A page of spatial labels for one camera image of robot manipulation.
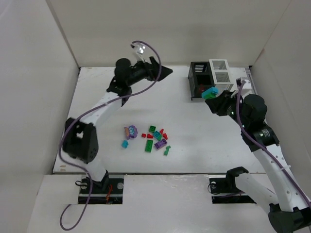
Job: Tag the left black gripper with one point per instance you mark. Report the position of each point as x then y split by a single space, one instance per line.
150 72

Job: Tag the small cyan lego block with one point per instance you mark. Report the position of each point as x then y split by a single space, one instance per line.
125 144

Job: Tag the teal square lego piece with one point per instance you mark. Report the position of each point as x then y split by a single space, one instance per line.
157 135

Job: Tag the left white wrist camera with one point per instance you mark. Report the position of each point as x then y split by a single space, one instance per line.
138 49

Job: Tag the cyan and green lego block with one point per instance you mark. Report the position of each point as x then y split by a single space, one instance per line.
210 93

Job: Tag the small green lego piece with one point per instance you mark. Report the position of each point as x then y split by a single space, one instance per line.
167 150

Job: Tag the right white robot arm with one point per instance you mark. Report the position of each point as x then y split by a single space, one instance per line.
288 208

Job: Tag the square green lego piece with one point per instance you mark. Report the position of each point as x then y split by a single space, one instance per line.
152 129

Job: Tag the white slatted container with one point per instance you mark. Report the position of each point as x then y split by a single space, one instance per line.
221 74

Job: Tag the purple paw print lego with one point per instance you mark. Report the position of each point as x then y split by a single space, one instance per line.
131 132

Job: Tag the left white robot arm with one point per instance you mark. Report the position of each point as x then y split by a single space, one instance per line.
80 141

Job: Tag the black slatted container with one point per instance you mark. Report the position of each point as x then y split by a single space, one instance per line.
199 74

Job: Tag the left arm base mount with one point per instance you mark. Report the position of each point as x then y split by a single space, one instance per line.
113 193

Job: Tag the purple lego plate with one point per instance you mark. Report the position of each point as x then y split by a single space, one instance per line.
160 144

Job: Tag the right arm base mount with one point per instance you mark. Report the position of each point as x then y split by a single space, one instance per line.
222 192

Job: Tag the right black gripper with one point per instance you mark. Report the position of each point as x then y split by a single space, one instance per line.
220 102

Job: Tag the long green lego plate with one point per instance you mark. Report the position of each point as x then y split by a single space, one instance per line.
149 145

